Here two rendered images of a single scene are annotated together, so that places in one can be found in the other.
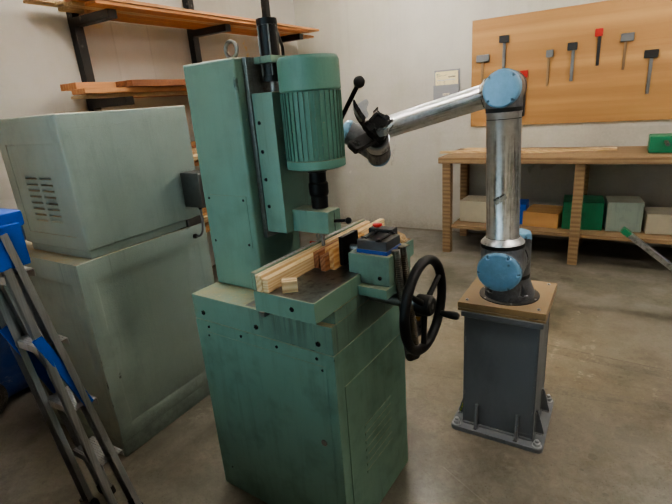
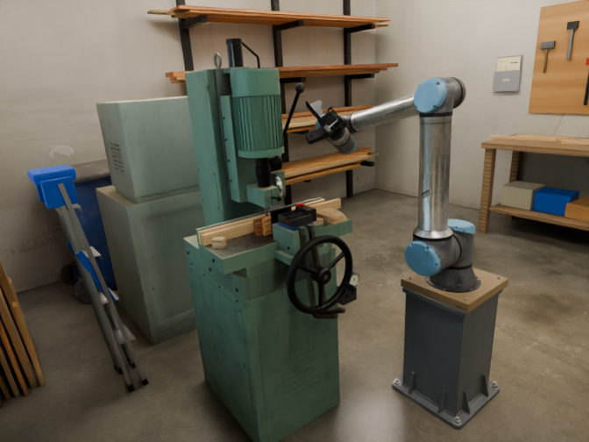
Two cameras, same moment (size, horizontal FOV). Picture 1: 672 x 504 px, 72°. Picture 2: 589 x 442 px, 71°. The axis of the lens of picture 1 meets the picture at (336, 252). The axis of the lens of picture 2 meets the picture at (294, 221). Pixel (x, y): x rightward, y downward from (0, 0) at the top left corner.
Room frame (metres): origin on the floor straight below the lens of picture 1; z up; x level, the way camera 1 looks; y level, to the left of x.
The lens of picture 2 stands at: (-0.04, -0.62, 1.45)
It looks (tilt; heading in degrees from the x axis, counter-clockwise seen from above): 19 degrees down; 21
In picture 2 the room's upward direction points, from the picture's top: 4 degrees counter-clockwise
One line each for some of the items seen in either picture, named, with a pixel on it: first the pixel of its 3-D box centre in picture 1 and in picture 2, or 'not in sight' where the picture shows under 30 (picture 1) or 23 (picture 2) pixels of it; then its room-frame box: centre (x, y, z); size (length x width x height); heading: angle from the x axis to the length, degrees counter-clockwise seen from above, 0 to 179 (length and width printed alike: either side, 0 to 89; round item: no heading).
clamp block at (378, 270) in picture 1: (379, 262); (298, 235); (1.30, -0.13, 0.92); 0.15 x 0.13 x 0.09; 145
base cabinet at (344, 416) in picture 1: (309, 395); (263, 330); (1.47, 0.14, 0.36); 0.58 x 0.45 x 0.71; 55
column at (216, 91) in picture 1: (247, 177); (227, 156); (1.57, 0.28, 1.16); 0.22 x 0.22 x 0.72; 55
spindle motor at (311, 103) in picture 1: (312, 114); (258, 113); (1.40, 0.04, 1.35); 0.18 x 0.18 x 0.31
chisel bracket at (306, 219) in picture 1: (316, 221); (263, 196); (1.41, 0.05, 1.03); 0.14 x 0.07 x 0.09; 55
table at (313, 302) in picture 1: (356, 272); (286, 240); (1.35, -0.06, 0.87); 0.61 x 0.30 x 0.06; 145
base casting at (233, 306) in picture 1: (299, 295); (255, 251); (1.47, 0.14, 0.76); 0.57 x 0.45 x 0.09; 55
